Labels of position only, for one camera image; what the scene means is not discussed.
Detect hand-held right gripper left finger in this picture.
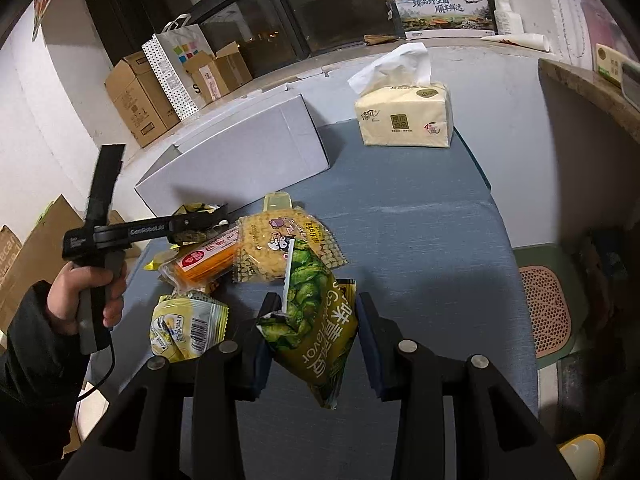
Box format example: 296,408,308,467
60,292,283,480

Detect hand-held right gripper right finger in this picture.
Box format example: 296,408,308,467
356,291,581,480

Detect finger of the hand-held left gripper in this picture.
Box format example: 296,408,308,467
167,203,230,231
167,230,213,245

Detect dark yellow snack packet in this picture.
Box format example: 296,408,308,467
170,202,232,250

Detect orange cracker packet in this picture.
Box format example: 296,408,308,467
158,226,242,294

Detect bright yellow snack packet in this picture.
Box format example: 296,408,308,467
143,252,174,272

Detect green pea snack packet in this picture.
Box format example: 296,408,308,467
255,239,359,409

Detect yellow cartoon snack packet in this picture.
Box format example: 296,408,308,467
233,206,349,284

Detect translucent yellow plastic piece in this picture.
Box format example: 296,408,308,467
263,192,294,216

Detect white cardboard box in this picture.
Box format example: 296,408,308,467
134,92,331,219

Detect pale yellow snack packet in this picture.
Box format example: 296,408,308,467
148,293,230,364

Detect person's left forearm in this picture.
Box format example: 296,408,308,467
0,280,101,480

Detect person's left hand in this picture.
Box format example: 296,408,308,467
47,261,128,332

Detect flat brown cardboard sheets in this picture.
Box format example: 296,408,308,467
0,194,127,332

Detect blue-grey table cover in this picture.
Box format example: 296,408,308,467
85,120,542,480

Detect tall brown cardboard box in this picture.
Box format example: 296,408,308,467
103,51,181,150

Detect open brown cardboard box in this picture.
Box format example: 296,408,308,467
182,40,254,109

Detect white dotted paper bag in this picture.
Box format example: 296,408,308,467
141,13,216,122

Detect pink perforated mat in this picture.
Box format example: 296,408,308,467
518,262,572,360

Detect green stool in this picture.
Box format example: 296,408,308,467
512,243,592,362

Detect landscape printed carton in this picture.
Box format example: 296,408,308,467
387,0,496,41

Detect wooden side shelf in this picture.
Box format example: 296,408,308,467
537,58,640,173

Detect white tube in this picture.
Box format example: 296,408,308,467
480,32,550,53

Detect white bottle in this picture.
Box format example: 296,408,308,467
492,0,524,36

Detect small yellow tissue pack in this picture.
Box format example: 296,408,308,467
594,43,626,86

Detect white framed device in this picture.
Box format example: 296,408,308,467
620,61,640,104

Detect black cable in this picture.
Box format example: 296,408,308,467
75,345,117,402

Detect wall poster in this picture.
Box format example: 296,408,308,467
32,0,84,41

